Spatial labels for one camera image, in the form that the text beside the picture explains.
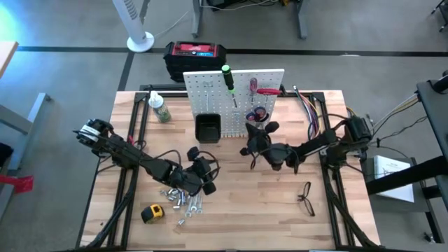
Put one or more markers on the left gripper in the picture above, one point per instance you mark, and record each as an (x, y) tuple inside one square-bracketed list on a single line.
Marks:
[(187, 178)]

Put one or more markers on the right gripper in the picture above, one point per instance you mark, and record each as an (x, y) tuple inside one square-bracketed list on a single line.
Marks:
[(274, 154)]

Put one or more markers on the large chrome combination wrench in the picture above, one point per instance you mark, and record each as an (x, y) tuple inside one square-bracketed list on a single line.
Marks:
[(200, 204)]

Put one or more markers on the green black screwdriver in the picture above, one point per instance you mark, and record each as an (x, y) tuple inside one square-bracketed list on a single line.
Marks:
[(228, 80)]

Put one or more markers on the clear safety glasses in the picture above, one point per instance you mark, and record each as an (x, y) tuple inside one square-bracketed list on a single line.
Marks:
[(307, 190)]

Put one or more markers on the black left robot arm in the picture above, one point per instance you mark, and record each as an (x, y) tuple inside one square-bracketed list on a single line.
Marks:
[(122, 154)]

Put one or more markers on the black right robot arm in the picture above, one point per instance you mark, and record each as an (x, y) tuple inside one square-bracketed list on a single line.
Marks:
[(315, 147)]

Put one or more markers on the long straight peg hook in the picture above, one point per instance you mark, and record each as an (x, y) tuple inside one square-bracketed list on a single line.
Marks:
[(209, 85)]

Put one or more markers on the black plastic bin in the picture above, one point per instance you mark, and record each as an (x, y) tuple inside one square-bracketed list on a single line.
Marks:
[(208, 131)]

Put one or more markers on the white metal pegboard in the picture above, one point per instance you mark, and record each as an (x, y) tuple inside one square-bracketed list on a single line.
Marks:
[(217, 105)]

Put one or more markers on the yellow black tape measure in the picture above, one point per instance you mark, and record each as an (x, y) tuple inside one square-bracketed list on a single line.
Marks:
[(152, 214)]

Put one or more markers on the green duster spray can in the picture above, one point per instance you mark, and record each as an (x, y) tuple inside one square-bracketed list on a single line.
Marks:
[(161, 111)]

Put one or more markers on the red black tool case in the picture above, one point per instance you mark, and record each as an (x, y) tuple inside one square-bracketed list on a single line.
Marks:
[(194, 63)]

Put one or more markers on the grey desk leg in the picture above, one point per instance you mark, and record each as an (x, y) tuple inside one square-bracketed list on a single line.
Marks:
[(301, 21), (197, 21)]

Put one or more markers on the white paper booklet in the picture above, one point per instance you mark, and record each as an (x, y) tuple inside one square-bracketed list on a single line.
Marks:
[(386, 168)]

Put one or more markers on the white tower fan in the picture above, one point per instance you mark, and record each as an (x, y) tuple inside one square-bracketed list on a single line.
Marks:
[(140, 42)]

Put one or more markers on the grey metal stand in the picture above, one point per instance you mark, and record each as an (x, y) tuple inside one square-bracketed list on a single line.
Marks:
[(38, 108)]

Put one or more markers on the black desk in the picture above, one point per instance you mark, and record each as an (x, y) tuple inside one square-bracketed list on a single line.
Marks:
[(434, 115)]

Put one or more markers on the red plastic object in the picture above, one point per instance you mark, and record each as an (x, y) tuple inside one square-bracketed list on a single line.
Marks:
[(19, 183)]

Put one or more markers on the black office chair base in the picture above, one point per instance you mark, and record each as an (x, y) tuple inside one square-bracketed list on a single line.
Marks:
[(445, 12)]

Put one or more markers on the wooden side table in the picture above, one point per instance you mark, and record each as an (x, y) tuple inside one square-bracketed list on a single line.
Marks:
[(7, 56)]

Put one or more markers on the black aluminium table frame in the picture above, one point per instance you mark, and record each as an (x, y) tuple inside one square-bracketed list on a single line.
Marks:
[(139, 97)]

